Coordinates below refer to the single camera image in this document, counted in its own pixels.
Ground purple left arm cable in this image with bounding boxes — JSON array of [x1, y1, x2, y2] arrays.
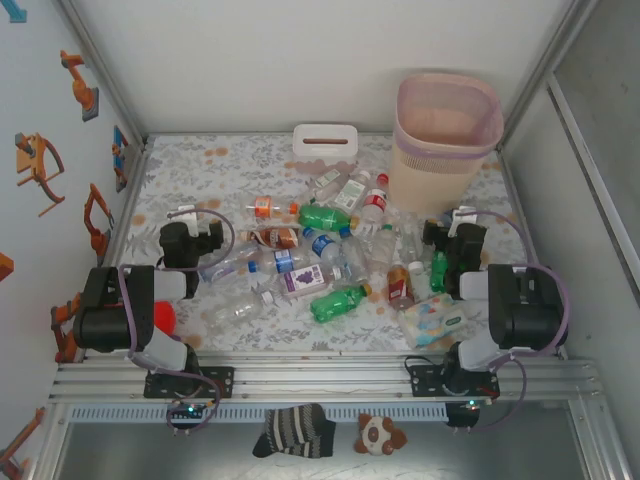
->
[[117, 207, 237, 362]]

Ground white cap clear bottle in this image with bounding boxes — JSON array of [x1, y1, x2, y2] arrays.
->
[[407, 259, 436, 304]]

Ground white cap green label bottle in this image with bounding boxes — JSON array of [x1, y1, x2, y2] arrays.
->
[[333, 169, 372, 211]]

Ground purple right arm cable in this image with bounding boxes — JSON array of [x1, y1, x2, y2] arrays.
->
[[464, 208, 571, 434]]

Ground white perforated cable tray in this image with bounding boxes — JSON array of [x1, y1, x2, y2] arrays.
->
[[67, 402, 449, 422]]

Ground pink plastic waste bin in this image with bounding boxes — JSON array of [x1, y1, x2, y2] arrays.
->
[[388, 73, 505, 214]]

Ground red label tea bottle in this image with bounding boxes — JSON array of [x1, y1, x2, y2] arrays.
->
[[386, 262, 416, 311]]

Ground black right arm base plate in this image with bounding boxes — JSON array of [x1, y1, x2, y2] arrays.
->
[[409, 365, 501, 400]]

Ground blue label water bottle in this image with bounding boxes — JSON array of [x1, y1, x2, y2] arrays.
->
[[247, 248, 314, 276], [301, 225, 344, 266]]

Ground translucent purple bin liner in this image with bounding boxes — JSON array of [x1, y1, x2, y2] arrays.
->
[[394, 73, 505, 161]]

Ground small clear green label bottle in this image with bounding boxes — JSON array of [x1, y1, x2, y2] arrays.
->
[[307, 167, 351, 201]]

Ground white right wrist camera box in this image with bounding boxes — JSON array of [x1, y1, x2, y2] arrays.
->
[[449, 206, 476, 237]]

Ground aluminium rail frame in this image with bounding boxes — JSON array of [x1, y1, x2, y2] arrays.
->
[[48, 351, 601, 404]]

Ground red cap red label bottle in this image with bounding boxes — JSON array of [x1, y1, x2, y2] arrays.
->
[[360, 172, 391, 224]]

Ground blue cap clear water bottle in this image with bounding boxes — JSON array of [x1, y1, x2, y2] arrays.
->
[[338, 227, 370, 284]]

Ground colourful soft tissue pack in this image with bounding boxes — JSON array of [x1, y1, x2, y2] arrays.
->
[[397, 292, 474, 350]]

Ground red plush ball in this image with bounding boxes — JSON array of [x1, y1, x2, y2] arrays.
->
[[152, 299, 177, 335]]

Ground green cap clear bottle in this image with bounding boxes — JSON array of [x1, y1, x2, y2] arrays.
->
[[368, 223, 399, 274]]

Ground clear plastic bottle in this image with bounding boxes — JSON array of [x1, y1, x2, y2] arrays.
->
[[397, 212, 426, 261], [202, 291, 276, 331]]

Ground brown cola bottle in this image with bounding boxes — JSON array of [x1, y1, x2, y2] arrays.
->
[[248, 226, 301, 250]]

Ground aluminium frame post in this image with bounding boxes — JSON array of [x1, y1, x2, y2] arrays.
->
[[58, 0, 151, 151], [497, 0, 601, 151]]

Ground small controller board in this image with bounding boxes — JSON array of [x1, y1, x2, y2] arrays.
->
[[168, 401, 208, 419], [446, 398, 494, 429]]

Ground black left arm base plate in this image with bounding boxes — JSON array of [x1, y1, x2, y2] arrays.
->
[[143, 365, 236, 400]]

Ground floral patterned tablecloth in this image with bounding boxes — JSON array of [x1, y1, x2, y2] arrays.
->
[[102, 132, 554, 354]]

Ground black and grey striped sock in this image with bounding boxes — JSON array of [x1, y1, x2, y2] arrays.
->
[[251, 402, 337, 460]]

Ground blue and orange wall sticker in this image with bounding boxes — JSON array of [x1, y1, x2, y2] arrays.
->
[[110, 124, 132, 194]]

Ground green bottle with yellow cap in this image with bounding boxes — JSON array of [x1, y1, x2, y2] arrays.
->
[[309, 282, 375, 324], [297, 202, 362, 234]]

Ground brown and white plush toy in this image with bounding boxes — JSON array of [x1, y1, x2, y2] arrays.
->
[[354, 412, 409, 459]]

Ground white tissue box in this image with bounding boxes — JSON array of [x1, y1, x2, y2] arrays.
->
[[292, 123, 360, 174]]

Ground orange grey gripper wall sticker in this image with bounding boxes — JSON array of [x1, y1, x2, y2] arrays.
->
[[13, 131, 67, 218]]

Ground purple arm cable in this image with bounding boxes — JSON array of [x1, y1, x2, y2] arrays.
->
[[464, 208, 571, 434], [117, 207, 237, 362]]

